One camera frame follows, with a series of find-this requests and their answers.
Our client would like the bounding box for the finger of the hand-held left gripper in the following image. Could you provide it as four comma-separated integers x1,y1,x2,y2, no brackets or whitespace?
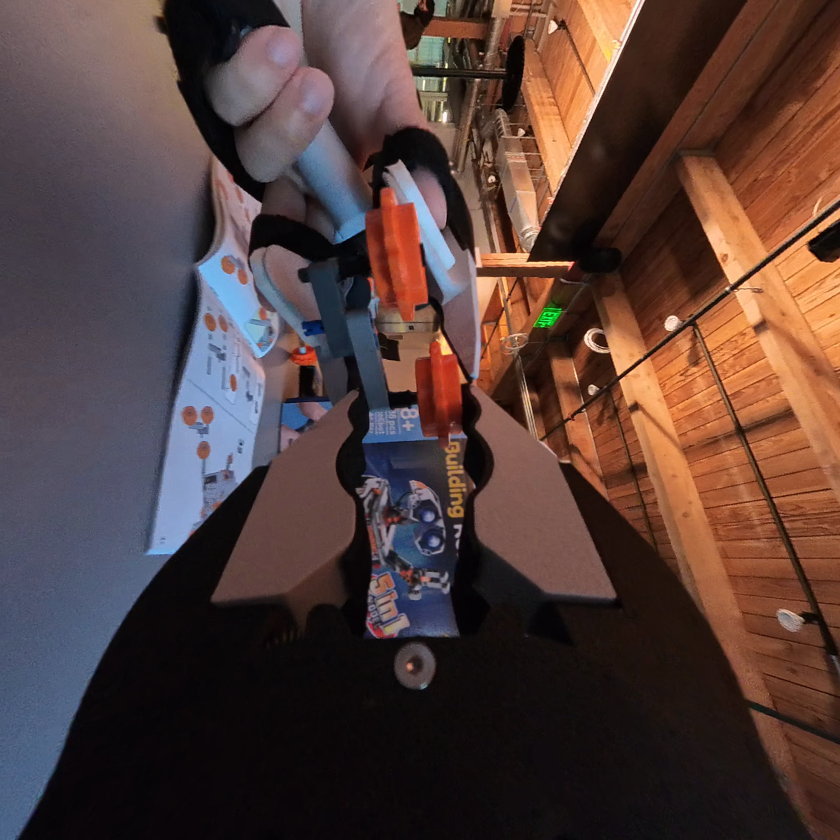
384,163,482,383

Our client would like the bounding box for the person's left hand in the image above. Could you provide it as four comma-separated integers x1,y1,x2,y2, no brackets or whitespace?
205,0,427,185

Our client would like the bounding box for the black round-base stand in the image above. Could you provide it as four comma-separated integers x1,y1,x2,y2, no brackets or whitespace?
413,36,527,111

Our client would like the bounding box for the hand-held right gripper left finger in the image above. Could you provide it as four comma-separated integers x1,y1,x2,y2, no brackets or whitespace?
210,387,368,636

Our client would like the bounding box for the grey beam with orange gears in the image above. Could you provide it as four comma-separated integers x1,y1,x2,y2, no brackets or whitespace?
298,185,465,441

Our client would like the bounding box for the open instruction booklet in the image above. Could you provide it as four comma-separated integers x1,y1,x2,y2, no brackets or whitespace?
146,157,282,557

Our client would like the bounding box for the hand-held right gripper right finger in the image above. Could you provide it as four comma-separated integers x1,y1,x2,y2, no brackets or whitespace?
451,382,619,636

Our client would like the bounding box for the dark blue robot kit box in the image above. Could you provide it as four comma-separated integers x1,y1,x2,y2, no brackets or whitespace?
279,394,475,639

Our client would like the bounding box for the silver ventilation duct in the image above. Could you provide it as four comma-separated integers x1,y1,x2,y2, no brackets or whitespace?
459,39,549,240

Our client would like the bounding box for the pale grey desk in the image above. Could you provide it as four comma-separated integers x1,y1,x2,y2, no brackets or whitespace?
0,0,316,840

